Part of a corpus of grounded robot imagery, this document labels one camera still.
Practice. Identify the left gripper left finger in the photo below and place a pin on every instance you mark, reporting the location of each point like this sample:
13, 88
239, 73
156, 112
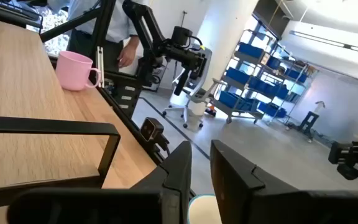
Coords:
154, 202

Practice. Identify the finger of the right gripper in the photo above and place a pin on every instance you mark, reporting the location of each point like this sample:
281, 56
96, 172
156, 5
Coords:
184, 81
180, 81

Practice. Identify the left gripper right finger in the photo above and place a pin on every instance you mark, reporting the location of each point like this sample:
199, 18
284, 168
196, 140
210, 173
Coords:
259, 205

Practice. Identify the pink plastic mug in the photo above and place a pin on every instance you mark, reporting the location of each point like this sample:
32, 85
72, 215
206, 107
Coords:
73, 73

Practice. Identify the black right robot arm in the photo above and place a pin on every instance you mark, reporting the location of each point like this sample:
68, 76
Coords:
145, 21

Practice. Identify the wooden shelf black metal legs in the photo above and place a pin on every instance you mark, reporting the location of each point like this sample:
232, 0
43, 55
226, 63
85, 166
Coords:
57, 126

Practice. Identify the white grey office chair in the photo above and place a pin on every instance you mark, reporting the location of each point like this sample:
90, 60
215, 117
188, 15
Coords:
191, 96

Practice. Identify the small orange object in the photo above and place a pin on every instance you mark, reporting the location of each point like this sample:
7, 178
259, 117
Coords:
210, 111

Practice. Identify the blue storage bin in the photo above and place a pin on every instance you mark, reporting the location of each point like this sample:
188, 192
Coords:
277, 91
250, 50
248, 105
295, 75
237, 75
257, 84
228, 99
271, 110
273, 63

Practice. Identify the person's hand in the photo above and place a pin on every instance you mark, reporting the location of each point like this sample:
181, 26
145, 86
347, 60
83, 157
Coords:
126, 57

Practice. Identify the metal shelving rack on wheels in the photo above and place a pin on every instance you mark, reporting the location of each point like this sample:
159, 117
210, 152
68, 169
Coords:
240, 112

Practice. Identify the person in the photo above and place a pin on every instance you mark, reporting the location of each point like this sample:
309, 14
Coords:
117, 21

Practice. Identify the black step stool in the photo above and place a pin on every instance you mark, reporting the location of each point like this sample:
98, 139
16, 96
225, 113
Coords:
309, 119

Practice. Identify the white bottle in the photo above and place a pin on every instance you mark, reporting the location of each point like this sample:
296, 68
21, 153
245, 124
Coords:
319, 107

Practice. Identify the long ceiling light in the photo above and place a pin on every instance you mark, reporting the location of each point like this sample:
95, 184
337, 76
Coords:
322, 40

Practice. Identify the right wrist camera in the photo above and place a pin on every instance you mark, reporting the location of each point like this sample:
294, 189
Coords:
180, 35

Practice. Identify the small black table camera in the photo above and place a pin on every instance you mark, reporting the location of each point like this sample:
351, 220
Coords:
149, 129

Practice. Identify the silver aluminium bracket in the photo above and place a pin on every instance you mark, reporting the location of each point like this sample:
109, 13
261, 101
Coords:
100, 67

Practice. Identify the black equipment mount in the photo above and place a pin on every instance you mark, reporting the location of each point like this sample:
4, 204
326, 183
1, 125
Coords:
350, 155

